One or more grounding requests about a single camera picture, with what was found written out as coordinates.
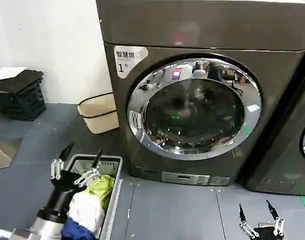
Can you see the blue garment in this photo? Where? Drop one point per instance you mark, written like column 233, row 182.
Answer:
column 75, row 230

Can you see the black folded cloth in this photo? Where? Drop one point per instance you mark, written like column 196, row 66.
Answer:
column 17, row 82

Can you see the grey front-load dryer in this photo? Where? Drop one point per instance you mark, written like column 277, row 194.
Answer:
column 280, row 162
column 217, row 30

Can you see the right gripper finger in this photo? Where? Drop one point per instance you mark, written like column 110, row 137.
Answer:
column 245, row 227
column 278, row 226

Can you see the grey plastic laundry basket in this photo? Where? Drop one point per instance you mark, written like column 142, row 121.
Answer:
column 112, row 200

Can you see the white paper sheet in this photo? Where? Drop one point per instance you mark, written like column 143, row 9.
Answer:
column 7, row 72

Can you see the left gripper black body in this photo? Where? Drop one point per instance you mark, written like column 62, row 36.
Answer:
column 61, row 190

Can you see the white garment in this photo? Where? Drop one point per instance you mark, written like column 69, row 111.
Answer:
column 85, row 210

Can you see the green garment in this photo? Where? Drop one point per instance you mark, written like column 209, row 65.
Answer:
column 100, row 190

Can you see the beige fabric laundry bag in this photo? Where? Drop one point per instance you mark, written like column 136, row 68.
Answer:
column 100, row 112

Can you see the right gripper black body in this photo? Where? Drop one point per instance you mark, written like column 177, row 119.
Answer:
column 265, row 233

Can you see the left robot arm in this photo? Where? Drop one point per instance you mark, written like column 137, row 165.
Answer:
column 45, row 222

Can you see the brown cardboard sheet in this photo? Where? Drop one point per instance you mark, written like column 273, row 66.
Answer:
column 3, row 152

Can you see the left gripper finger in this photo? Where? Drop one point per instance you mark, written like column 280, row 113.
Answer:
column 58, row 167
column 88, row 176

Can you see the black plastic crate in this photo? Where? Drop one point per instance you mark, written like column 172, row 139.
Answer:
column 20, row 105

